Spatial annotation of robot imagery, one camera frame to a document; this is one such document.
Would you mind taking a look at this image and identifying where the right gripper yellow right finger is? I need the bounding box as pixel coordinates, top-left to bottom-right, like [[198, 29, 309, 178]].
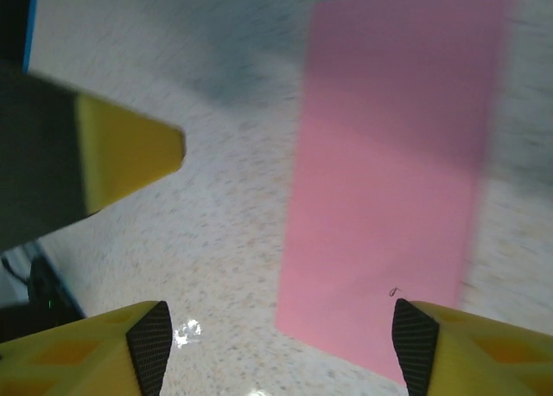
[[391, 298, 553, 396]]

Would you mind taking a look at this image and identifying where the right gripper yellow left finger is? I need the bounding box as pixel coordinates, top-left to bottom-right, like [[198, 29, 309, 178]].
[[0, 300, 173, 396]]

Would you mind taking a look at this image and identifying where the pink paper sheet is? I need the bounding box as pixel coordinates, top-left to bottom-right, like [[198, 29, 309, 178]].
[[275, 0, 513, 386]]

